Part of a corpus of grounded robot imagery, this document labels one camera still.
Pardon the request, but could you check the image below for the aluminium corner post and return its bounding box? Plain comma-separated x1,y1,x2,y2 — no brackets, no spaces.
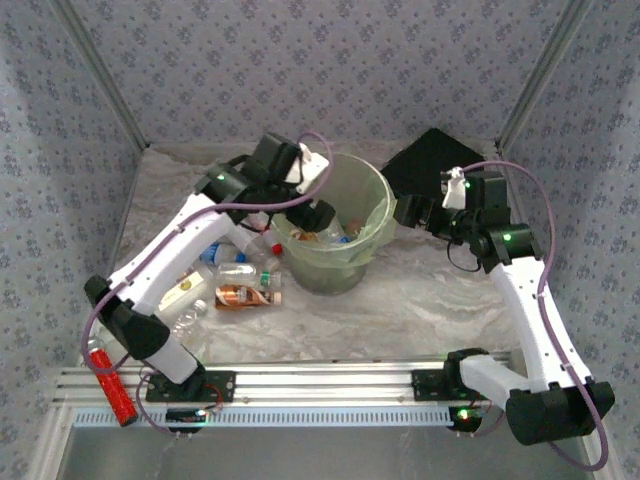
49,0,151,150
493,0,596,151

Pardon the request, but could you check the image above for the translucent bin with green liner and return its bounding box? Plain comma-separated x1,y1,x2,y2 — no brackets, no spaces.
272,152,400,295

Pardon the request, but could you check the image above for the bottle with red label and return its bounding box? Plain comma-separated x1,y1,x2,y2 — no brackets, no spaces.
247,212,275,235

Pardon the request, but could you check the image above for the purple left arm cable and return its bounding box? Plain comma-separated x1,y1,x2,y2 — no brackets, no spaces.
80,131,335,437

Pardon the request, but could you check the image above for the right controller board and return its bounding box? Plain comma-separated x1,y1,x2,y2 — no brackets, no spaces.
448,405,485,434

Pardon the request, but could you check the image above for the red cylinder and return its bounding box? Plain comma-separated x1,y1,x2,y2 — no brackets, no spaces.
88,348,139,428

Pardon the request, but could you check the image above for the left controller board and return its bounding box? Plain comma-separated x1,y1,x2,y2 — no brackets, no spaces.
166,407,210,434

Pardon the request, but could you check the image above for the white slotted cable duct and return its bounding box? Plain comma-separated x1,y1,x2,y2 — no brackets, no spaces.
73,407,457,429

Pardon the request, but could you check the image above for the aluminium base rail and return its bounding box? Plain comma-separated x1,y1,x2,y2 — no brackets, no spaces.
52,349,516,416

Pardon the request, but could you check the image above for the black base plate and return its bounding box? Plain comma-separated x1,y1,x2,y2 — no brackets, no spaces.
144,368,237,404
410,368,496,402

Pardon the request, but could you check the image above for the copper brown plastic bottle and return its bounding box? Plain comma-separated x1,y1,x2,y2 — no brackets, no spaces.
214,284,283,312

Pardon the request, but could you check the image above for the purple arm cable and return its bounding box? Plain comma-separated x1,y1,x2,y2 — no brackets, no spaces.
80,131,335,437
457,160,611,472

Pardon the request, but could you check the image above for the controller board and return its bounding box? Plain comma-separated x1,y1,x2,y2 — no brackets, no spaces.
166,407,210,434
448,405,485,434

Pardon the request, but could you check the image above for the clear bottle with green band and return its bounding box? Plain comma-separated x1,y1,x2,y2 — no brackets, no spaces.
217,262,284,292

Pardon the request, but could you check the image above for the clear bottle red cap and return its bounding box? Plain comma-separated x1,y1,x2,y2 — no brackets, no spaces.
249,238,284,257

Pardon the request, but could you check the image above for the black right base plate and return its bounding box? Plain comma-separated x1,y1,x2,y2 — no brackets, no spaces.
410,368,496,402

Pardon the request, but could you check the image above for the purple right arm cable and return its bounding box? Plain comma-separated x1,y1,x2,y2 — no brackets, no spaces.
457,160,611,472

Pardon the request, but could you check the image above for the black right camera cable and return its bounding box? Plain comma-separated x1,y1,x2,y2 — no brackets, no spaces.
446,242,484,275

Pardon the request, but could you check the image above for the marbled white table cover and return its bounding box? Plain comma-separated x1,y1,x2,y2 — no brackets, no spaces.
107,142,526,364

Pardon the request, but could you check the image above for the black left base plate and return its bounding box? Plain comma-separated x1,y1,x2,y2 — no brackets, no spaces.
144,368,237,404

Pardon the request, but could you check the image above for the black case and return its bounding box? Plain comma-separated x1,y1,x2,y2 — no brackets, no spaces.
379,127,484,211

